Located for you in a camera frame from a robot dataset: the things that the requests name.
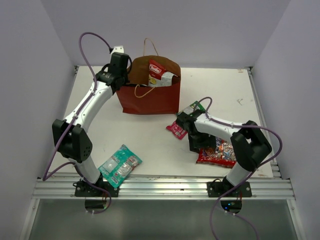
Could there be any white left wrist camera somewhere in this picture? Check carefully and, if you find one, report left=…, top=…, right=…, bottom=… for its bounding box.
left=111, top=45, right=124, bottom=54

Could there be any teal mint candy bag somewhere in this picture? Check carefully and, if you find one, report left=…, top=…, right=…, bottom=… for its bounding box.
left=98, top=144, right=143, bottom=188

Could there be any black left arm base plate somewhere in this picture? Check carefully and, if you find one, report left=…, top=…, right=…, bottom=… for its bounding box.
left=72, top=180, right=120, bottom=198

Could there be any red paper bag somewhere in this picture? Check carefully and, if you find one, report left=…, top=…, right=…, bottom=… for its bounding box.
left=116, top=50, right=181, bottom=115

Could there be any green snack packet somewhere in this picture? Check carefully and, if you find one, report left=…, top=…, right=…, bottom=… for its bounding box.
left=177, top=101, right=205, bottom=115

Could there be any red mixed candy bag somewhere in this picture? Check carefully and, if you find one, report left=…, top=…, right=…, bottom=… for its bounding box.
left=196, top=137, right=237, bottom=168

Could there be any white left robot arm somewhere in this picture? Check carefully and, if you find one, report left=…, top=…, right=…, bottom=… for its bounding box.
left=52, top=46, right=132, bottom=197

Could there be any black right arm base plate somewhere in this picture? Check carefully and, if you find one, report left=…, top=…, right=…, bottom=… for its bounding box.
left=206, top=179, right=253, bottom=198

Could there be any aluminium frame rail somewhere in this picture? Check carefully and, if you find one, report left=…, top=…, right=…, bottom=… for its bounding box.
left=32, top=173, right=295, bottom=200

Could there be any small pink candy packet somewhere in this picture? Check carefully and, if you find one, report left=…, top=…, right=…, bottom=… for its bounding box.
left=166, top=121, right=188, bottom=140

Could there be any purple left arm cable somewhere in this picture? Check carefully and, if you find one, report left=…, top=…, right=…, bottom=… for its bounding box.
left=42, top=31, right=112, bottom=215

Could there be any red white cassava chips bag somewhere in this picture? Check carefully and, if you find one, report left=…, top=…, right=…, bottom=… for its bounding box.
left=148, top=59, right=174, bottom=88

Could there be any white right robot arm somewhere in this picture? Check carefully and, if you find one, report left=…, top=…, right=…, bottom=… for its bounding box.
left=176, top=109, right=272, bottom=197

